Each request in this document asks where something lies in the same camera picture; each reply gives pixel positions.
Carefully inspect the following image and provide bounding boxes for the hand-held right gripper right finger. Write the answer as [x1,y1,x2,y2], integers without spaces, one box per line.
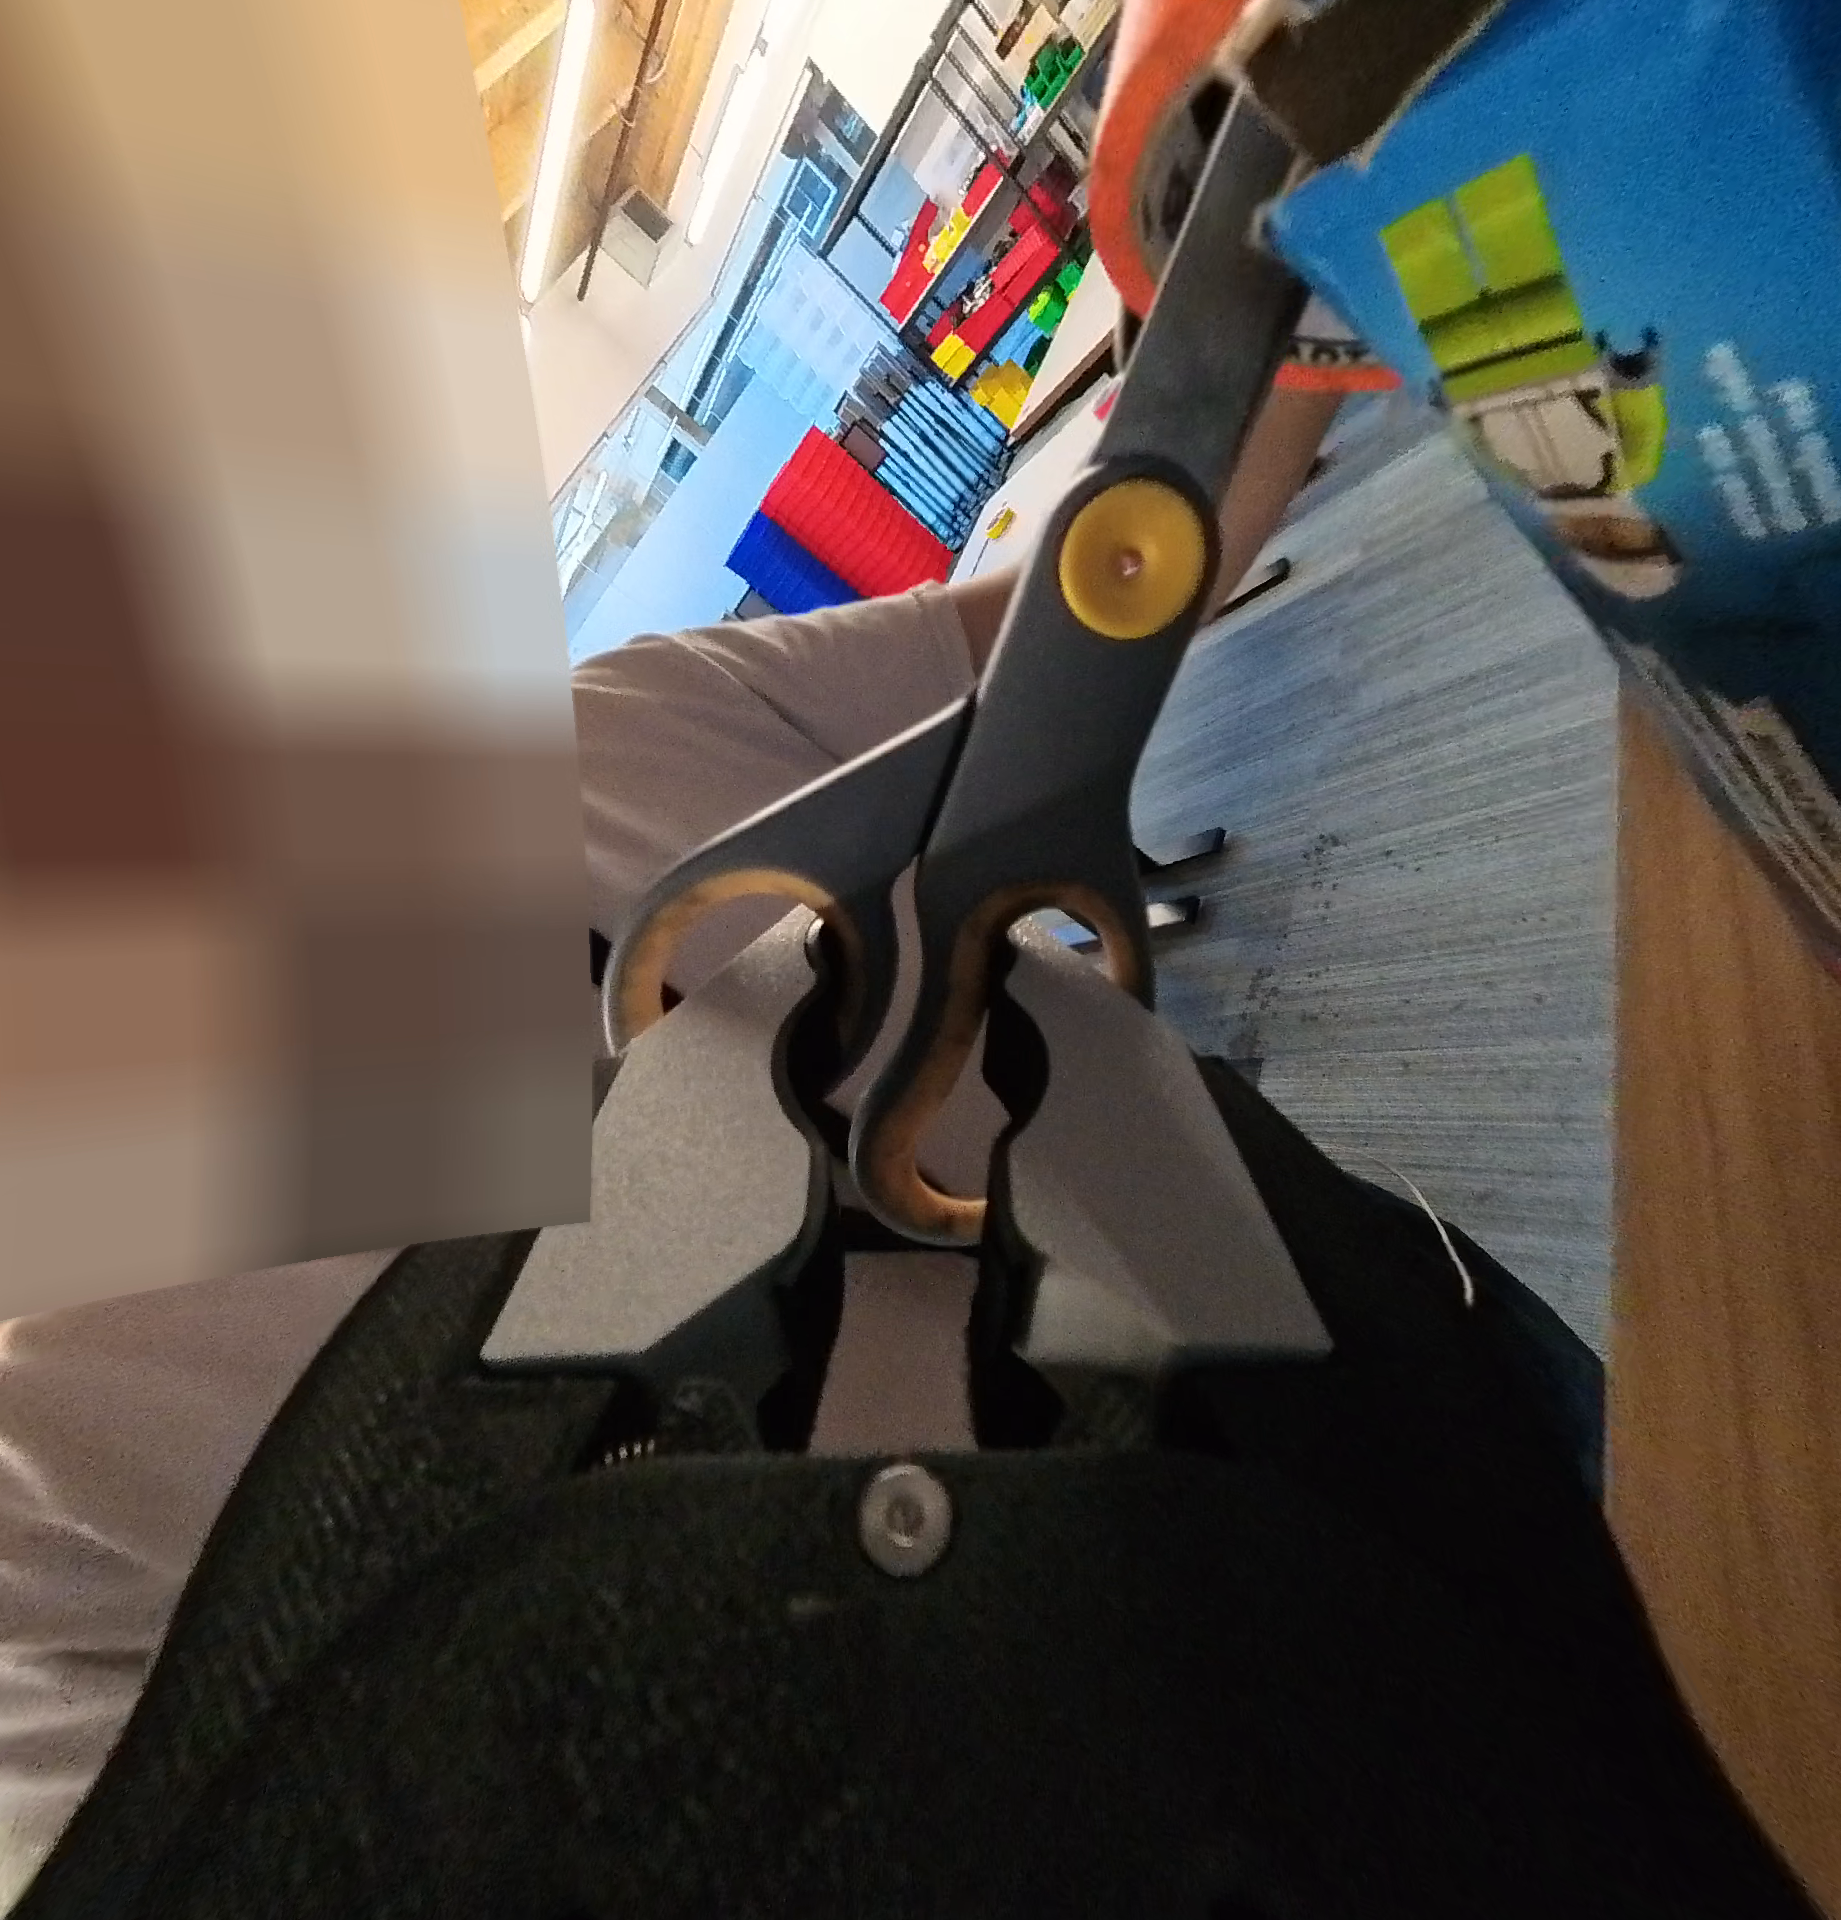
[988,960,1334,1388]

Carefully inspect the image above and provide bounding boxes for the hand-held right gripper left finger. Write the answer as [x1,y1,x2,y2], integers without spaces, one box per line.
[487,937,838,1377]

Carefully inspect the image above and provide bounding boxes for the grey yellow scissors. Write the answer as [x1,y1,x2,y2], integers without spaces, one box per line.
[598,106,1317,1238]

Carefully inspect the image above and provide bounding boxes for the orange tape roll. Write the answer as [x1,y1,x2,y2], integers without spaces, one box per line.
[1087,0,1407,398]

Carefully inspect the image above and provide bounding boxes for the small blue toy box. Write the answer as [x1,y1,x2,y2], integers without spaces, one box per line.
[1257,0,1841,1000]

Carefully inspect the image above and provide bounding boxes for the person's left forearm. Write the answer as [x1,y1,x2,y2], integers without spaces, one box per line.
[944,390,1342,700]

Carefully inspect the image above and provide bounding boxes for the white shirt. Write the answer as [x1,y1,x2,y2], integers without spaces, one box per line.
[0,585,981,1802]

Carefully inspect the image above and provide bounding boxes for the stack of red bins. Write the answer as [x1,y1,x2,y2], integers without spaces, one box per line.
[726,421,957,617]

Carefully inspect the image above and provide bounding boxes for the red yellow storage bins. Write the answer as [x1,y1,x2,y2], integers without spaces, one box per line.
[877,136,1094,430]

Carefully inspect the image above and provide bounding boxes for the thin white cord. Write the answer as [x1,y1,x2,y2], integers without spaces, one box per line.
[1394,1167,1483,1315]

